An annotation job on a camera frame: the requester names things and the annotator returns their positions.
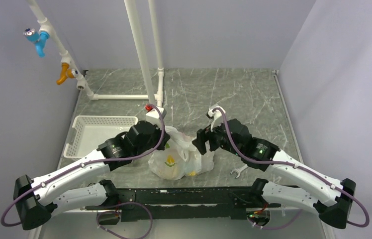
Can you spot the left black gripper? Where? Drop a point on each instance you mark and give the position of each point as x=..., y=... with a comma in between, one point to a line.
x=165, y=138

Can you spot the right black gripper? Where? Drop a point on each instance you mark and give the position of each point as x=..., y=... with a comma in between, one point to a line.
x=204, y=135

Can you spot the white plastic bag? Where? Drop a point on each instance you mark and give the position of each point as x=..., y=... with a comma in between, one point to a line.
x=180, y=158

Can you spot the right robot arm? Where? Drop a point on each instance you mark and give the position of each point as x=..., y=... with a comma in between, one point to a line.
x=329, y=198

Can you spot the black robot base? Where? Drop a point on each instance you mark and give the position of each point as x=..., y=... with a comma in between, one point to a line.
x=184, y=203

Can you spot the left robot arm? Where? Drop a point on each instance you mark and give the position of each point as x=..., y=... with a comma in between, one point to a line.
x=41, y=198

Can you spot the silver wrench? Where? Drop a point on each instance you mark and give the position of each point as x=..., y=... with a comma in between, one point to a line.
x=238, y=171

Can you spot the white plastic basket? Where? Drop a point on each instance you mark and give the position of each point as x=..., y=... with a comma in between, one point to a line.
x=91, y=131

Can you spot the orange valve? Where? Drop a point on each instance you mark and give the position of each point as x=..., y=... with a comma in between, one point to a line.
x=66, y=73

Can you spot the blue valve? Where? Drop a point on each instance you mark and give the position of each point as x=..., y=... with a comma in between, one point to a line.
x=38, y=39

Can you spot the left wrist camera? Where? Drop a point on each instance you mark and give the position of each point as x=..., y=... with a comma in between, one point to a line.
x=155, y=114

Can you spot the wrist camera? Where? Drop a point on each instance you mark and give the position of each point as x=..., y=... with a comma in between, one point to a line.
x=155, y=114
x=215, y=114

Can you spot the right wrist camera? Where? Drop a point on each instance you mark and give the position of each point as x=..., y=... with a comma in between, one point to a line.
x=215, y=114

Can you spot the white PVC pipe frame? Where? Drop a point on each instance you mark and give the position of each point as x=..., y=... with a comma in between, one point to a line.
x=155, y=98

